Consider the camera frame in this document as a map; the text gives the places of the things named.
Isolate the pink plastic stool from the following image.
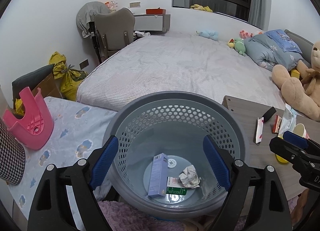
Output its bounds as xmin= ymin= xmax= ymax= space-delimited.
xmin=3 ymin=87 xmax=54 ymax=150

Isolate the blue printed small mattress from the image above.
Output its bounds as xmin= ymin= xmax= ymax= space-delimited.
xmin=9 ymin=97 xmax=116 ymax=230

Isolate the red white paper cup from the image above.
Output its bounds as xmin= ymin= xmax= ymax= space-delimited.
xmin=293 ymin=123 xmax=309 ymax=139

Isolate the right hand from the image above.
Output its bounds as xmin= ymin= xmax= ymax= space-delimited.
xmin=291 ymin=189 xmax=310 ymax=226

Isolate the yellow cloth bundle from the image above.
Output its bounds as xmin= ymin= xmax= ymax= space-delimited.
xmin=49 ymin=52 xmax=88 ymax=101

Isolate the white checkered bed mattress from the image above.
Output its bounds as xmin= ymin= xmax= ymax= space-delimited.
xmin=76 ymin=32 xmax=284 ymax=111

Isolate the light blue plush toy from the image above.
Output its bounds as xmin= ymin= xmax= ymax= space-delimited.
xmin=196 ymin=30 xmax=219 ymax=41

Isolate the red box on desk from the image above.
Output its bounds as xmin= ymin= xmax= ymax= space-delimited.
xmin=146 ymin=8 xmax=166 ymax=15

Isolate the light blue wipes packet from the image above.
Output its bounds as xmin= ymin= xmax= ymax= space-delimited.
xmin=278 ymin=104 xmax=298 ymax=138

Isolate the black white houndstooth box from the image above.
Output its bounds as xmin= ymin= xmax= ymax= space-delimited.
xmin=0 ymin=120 xmax=25 ymax=185

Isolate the red white snack wrapper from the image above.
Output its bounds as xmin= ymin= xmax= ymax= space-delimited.
xmin=254 ymin=117 xmax=264 ymax=145

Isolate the yellow plush on windowsill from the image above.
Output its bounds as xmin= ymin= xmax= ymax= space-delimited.
xmin=190 ymin=4 xmax=213 ymax=13

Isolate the grey garment on chair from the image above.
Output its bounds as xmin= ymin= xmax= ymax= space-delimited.
xmin=76 ymin=1 xmax=111 ymax=39

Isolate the yellow toy block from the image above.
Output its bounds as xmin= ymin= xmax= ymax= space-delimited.
xmin=290 ymin=69 xmax=300 ymax=79

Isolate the grey perforated trash basket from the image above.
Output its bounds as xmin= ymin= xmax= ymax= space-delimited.
xmin=104 ymin=91 xmax=250 ymax=220

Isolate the white green card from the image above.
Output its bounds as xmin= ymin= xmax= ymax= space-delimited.
xmin=166 ymin=177 xmax=187 ymax=195

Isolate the grey upholstered chair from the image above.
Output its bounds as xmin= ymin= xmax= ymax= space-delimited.
xmin=95 ymin=8 xmax=135 ymax=58

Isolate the dark grey cushion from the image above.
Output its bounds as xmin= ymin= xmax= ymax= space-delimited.
xmin=12 ymin=64 xmax=54 ymax=108

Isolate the purple fuzzy blanket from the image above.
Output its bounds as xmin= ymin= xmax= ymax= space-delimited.
xmin=97 ymin=200 xmax=249 ymax=231

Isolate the green frog plush toy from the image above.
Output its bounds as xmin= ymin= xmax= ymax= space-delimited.
xmin=227 ymin=38 xmax=246 ymax=56

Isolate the grey wooden board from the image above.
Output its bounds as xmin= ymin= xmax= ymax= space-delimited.
xmin=222 ymin=95 xmax=320 ymax=201

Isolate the grey white wall desk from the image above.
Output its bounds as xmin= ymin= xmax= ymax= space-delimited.
xmin=134 ymin=14 xmax=171 ymax=33

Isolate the grey blue folded quilt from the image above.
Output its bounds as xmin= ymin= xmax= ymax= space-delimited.
xmin=244 ymin=34 xmax=303 ymax=71

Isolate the yellow plastic lid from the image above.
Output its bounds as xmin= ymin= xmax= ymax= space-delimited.
xmin=275 ymin=133 xmax=291 ymax=164

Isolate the white paper ball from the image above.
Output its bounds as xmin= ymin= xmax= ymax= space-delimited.
xmin=179 ymin=165 xmax=201 ymax=189

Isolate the pink plush toy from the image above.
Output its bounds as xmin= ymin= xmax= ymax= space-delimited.
xmin=239 ymin=30 xmax=254 ymax=39

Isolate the blue patterned pillow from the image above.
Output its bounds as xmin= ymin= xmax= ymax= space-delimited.
xmin=264 ymin=29 xmax=302 ymax=54

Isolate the grey window curtain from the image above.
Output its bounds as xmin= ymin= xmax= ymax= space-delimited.
xmin=248 ymin=0 xmax=271 ymax=30

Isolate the black strap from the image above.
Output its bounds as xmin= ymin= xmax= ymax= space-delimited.
xmin=262 ymin=106 xmax=277 ymax=123

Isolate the lavender long carton box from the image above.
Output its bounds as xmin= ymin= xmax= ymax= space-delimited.
xmin=148 ymin=153 xmax=168 ymax=198

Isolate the large tan teddy bear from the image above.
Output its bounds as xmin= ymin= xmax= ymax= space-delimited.
xmin=272 ymin=41 xmax=320 ymax=121

